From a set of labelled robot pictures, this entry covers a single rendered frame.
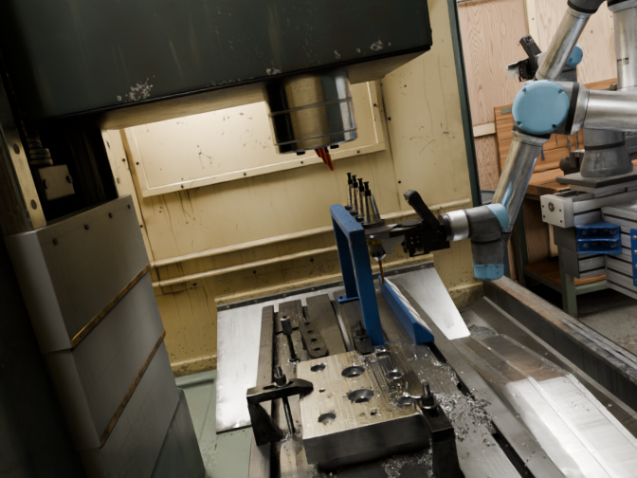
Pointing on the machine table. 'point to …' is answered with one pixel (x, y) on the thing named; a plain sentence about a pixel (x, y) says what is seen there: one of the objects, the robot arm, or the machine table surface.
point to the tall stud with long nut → (288, 336)
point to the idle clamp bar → (312, 339)
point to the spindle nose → (311, 112)
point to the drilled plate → (386, 431)
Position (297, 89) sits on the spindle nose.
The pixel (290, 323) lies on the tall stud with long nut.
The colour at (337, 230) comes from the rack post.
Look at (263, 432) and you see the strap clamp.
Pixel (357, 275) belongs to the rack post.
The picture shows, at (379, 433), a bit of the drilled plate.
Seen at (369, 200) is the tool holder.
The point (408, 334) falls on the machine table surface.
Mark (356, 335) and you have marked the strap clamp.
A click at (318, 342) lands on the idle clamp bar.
